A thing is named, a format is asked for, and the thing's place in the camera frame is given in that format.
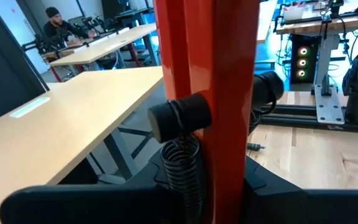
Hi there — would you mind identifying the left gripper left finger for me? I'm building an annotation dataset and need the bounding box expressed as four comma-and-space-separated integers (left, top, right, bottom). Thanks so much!
0, 149, 192, 224

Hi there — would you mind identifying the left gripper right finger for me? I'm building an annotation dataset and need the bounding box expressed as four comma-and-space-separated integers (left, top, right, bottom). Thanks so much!
239, 157, 358, 224

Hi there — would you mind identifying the red articulated desk lamp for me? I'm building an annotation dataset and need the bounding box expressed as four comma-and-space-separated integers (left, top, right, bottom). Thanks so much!
147, 0, 285, 224

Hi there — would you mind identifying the large beige office table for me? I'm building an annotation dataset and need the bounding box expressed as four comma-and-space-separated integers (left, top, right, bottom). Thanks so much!
0, 65, 165, 224

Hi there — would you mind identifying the computer tower with lit fans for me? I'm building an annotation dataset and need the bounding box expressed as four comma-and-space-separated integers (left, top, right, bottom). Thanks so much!
290, 33, 317, 85

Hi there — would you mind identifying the long beige work table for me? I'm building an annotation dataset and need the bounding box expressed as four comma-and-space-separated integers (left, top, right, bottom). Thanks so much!
48, 22, 158, 82

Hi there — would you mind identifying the black robot equipment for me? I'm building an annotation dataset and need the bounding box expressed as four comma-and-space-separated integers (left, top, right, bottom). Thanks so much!
22, 29, 74, 56

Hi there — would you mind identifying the black partition panel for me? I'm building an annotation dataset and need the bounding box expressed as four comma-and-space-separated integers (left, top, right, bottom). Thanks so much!
0, 0, 50, 128

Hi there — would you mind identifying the person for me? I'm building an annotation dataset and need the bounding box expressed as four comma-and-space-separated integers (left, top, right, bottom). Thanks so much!
43, 6, 96, 45

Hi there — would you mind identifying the wooden workbench with grey leg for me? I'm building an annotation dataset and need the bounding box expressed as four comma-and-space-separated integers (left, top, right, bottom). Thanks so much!
274, 12, 358, 94

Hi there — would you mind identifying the white container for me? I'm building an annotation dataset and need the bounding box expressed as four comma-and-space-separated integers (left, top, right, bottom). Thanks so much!
283, 4, 306, 22

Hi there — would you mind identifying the black cable plug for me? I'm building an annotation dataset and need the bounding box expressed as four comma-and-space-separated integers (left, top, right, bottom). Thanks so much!
246, 142, 265, 152

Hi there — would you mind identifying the black aluminium table frame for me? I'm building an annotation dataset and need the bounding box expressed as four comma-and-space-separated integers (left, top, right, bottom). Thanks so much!
253, 104, 358, 134

